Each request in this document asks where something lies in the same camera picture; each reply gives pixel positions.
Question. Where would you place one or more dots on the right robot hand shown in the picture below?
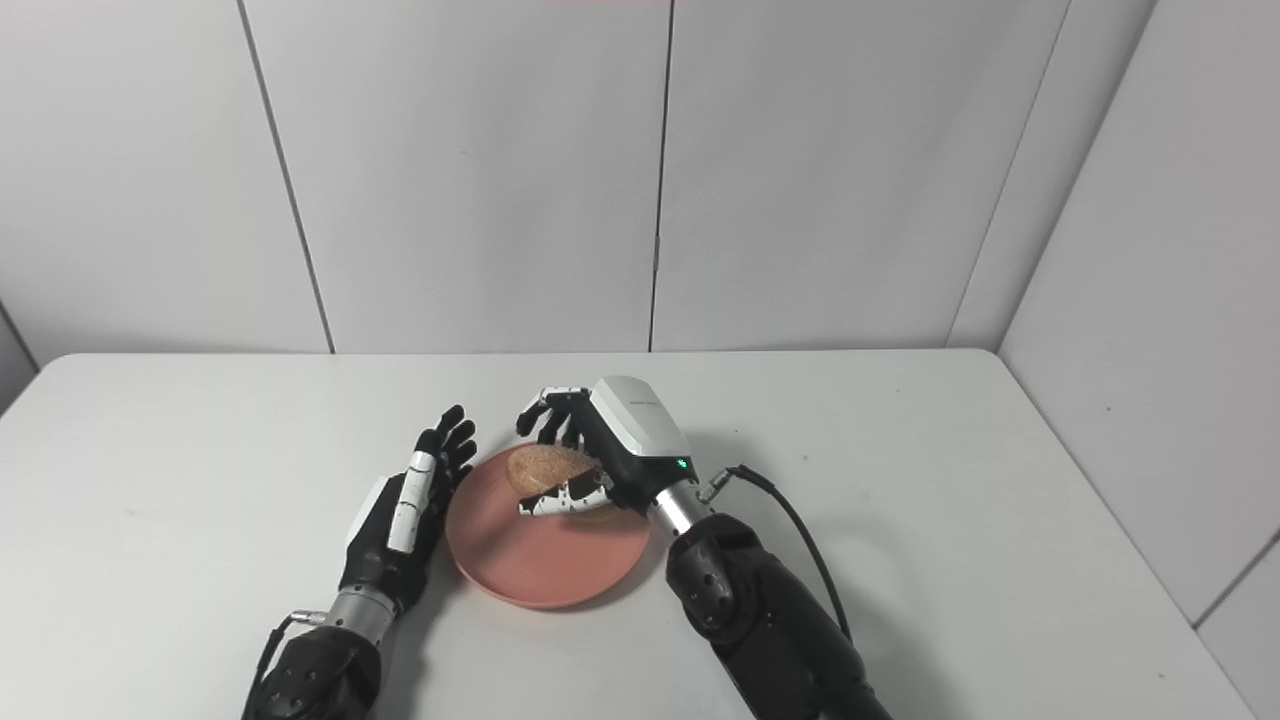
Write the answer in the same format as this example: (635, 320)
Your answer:
(620, 445)

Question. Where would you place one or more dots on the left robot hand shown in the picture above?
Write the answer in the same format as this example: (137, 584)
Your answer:
(400, 520)

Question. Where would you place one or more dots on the bread roll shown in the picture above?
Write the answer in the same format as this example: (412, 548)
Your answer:
(545, 467)

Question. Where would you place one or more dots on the pink round plate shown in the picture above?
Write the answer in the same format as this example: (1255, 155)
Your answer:
(540, 550)

